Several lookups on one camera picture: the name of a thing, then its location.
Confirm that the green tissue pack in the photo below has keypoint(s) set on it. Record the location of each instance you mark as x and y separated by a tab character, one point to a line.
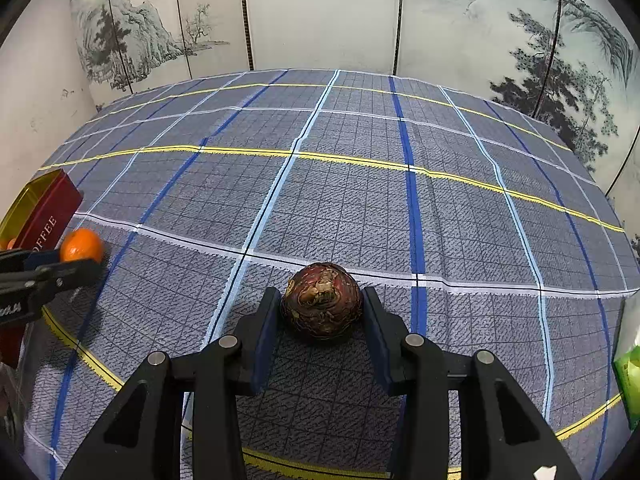
629	385

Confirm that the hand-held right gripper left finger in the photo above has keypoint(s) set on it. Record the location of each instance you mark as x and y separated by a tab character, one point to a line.
262	350

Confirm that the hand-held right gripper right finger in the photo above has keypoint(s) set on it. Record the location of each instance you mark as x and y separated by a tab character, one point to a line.
382	350

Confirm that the red tin box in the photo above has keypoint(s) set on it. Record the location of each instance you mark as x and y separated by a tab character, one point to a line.
52	210

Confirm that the landscape painted folding screen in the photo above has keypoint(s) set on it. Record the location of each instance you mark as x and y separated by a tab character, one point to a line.
325	15

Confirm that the dark brown wrinkled fruit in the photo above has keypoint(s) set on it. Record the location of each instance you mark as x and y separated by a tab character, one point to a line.
322	302

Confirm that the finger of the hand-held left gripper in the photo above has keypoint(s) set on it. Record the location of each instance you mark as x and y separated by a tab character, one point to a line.
70	277
42	259

